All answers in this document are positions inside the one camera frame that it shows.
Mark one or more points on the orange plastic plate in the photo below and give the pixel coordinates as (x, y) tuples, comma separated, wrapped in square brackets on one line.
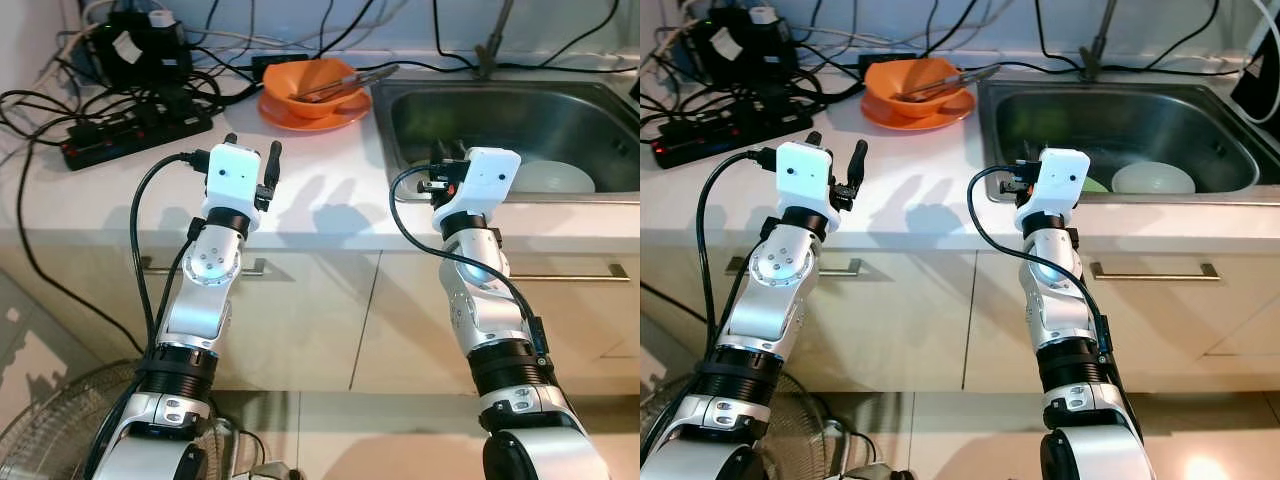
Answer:
[(910, 120), (300, 122)]

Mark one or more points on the orange plastic bowl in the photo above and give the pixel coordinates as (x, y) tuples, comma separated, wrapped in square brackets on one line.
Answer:
[(890, 82), (290, 85)]

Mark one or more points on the metal kitchen tongs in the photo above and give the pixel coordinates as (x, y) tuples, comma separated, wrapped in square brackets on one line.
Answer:
[(345, 85), (945, 85)]

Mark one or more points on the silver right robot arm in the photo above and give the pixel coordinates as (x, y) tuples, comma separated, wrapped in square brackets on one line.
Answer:
[(480, 310), (1060, 310)]

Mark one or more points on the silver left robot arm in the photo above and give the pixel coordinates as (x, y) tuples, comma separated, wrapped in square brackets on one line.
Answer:
[(200, 300), (765, 310)]

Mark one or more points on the green plate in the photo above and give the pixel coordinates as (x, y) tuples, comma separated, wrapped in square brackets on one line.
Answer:
[(1097, 186)]

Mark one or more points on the black power strip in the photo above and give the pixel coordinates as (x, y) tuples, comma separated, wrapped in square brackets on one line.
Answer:
[(130, 135), (720, 140)]

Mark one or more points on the metal sink faucet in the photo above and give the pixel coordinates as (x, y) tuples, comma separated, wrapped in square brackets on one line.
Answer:
[(1098, 55), (490, 55)]

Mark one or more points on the stainless steel sink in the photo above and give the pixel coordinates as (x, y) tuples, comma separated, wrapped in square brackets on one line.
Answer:
[(1150, 120), (560, 120)]

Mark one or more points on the black charger box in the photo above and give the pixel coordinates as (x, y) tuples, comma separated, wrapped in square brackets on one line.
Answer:
[(140, 55), (740, 55)]

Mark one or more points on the cream cabinet drawer front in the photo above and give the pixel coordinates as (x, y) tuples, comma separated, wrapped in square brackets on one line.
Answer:
[(590, 320), (300, 320), (1200, 320), (890, 320)]

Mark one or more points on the white plug adapter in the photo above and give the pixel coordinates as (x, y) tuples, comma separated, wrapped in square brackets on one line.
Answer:
[(162, 18), (764, 16)]

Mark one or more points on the black appliance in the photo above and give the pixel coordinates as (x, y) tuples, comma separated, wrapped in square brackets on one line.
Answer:
[(1260, 85)]

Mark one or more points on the grey floor fan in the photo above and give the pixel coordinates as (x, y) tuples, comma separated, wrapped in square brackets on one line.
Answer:
[(810, 430), (50, 430)]

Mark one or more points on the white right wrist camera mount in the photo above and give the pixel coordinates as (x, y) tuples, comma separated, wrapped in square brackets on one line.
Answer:
[(490, 180), (1060, 180)]

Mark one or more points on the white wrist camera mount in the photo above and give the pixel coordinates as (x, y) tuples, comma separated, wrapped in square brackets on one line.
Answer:
[(805, 175), (1060, 180), (490, 180), (232, 175)]

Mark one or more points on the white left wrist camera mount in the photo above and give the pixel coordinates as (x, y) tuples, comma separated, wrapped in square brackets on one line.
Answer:
[(232, 175), (805, 175)]

